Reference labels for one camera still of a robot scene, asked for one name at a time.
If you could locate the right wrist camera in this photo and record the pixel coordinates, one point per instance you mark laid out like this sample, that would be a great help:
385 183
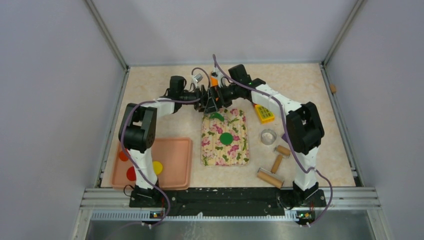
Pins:
216 74

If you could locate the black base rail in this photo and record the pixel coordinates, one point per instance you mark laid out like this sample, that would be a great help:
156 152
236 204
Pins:
230 202

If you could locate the orange dough disc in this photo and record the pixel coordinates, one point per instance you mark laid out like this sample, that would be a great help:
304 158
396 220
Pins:
122 156

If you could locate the colourful toy block stack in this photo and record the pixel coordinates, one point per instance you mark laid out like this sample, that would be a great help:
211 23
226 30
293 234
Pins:
264 115

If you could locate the round metal cutter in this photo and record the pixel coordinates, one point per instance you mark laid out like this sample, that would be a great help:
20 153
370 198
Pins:
268 137

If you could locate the small wooden knob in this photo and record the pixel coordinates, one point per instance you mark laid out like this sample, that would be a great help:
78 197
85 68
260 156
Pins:
333 88

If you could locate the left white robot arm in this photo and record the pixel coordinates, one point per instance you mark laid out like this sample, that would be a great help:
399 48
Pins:
137 131

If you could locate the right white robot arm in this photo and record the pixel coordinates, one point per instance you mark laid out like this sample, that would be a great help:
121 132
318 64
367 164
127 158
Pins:
303 128

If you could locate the red dough disc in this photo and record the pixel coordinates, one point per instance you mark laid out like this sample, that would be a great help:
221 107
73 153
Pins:
131 174

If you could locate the floral cutting board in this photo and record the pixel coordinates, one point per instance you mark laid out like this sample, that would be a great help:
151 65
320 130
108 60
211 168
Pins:
212 152

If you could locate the green dough scrap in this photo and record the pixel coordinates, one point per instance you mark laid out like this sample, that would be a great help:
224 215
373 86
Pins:
216 115

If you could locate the pink plastic tray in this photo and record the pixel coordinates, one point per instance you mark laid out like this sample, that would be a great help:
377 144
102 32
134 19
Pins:
175 154

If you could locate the wooden double-ended roller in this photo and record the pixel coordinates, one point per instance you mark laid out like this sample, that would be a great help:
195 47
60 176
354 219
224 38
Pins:
269 176

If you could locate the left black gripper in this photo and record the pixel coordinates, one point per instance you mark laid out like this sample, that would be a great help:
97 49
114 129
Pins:
201 94

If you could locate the yellow dough disc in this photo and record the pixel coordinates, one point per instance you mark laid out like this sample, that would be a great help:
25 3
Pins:
157 167

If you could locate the purple cube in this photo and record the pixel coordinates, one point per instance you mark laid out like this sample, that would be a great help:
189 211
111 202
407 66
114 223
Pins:
284 137

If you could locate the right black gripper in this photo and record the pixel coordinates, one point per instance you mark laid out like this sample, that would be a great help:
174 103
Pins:
224 103

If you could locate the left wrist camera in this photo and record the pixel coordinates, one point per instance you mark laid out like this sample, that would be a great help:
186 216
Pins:
196 78

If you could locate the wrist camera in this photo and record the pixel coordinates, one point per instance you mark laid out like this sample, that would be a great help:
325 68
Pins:
216 74
196 78

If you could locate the green dough disc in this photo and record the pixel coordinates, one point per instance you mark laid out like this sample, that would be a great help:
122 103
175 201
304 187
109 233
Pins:
226 138

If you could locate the orange toy microphone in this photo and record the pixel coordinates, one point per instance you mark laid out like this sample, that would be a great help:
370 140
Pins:
213 87

